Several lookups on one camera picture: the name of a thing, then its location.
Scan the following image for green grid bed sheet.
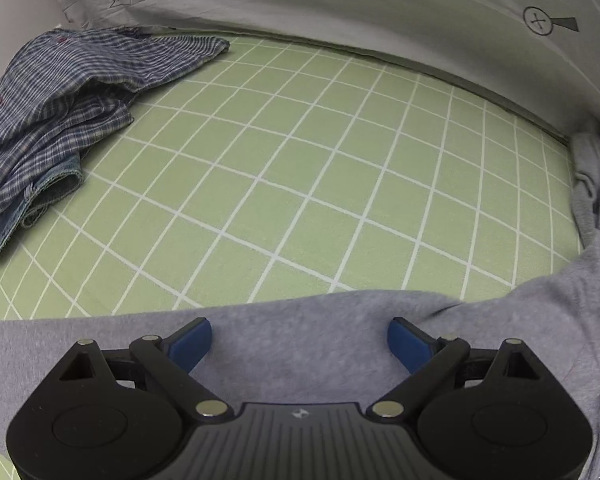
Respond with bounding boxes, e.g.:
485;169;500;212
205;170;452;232
0;30;586;480

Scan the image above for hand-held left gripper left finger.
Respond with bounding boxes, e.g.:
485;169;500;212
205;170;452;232
55;316;233;418

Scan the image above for grey sweatshirt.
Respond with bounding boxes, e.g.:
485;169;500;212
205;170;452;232
0;132;600;480

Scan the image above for blue plaid shirt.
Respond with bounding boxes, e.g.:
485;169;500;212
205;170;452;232
0;25;231;261

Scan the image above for grey carrot print quilt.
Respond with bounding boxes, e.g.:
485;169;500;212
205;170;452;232
39;0;600;143

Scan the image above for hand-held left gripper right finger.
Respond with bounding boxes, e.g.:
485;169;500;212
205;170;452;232
366;316;556;418

